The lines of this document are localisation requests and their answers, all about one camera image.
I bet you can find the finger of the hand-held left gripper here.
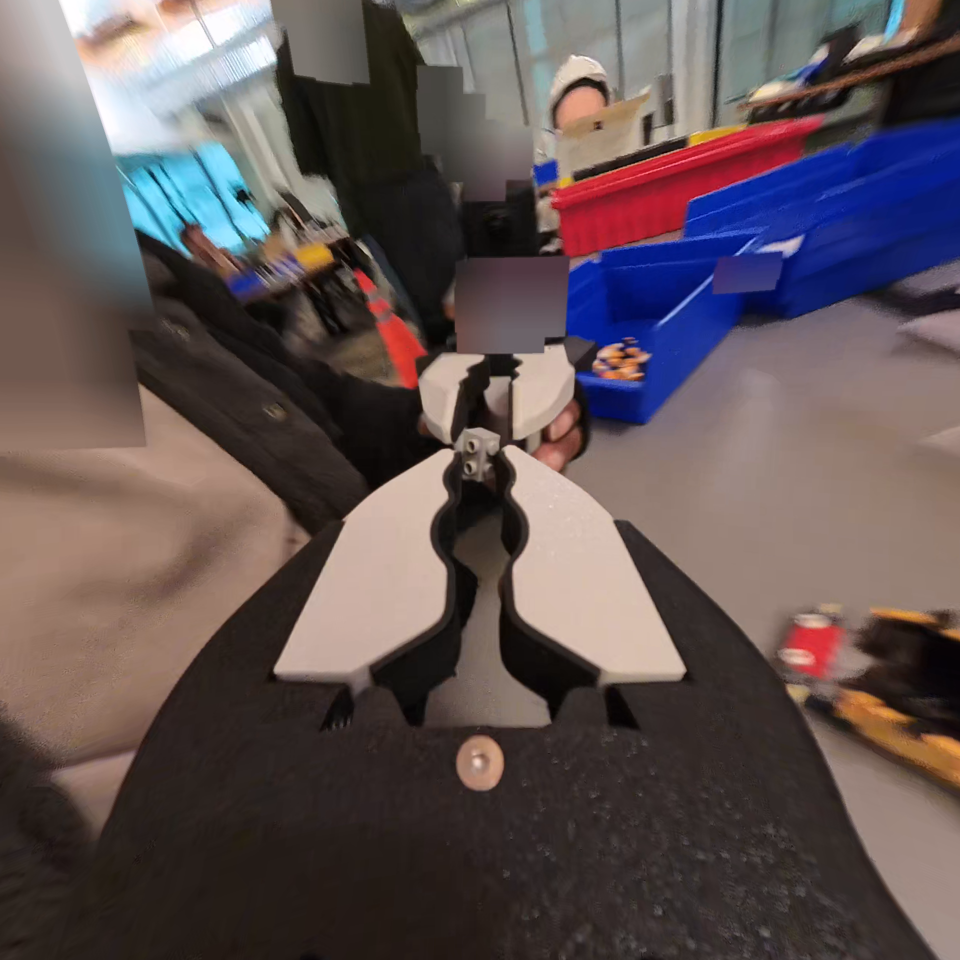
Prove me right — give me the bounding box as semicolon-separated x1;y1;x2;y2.
416;352;483;445
510;343;579;455

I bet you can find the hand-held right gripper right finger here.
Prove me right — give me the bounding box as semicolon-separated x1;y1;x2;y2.
495;445;687;729

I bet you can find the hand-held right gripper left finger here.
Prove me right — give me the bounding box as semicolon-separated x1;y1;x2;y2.
272;447;477;729

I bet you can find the light grey lego bracket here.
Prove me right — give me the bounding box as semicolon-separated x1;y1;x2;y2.
453;426;503;482

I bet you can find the heap of orange lego pieces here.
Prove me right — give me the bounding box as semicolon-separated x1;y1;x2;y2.
591;336;654;384

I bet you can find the person's left forearm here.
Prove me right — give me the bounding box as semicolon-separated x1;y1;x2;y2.
330;366;453;490

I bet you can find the yellow lego car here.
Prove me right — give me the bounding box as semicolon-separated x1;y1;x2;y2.
774;602;960;794

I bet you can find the person's left hand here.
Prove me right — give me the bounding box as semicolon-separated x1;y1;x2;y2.
534;396;592;472

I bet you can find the orange traffic cone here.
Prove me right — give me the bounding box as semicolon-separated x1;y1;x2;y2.
354;268;430;390

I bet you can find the red plastic bin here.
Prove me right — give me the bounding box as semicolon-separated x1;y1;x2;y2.
551;114;826;258

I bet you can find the person's pink garment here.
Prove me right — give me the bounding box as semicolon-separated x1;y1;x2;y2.
0;386;318;783

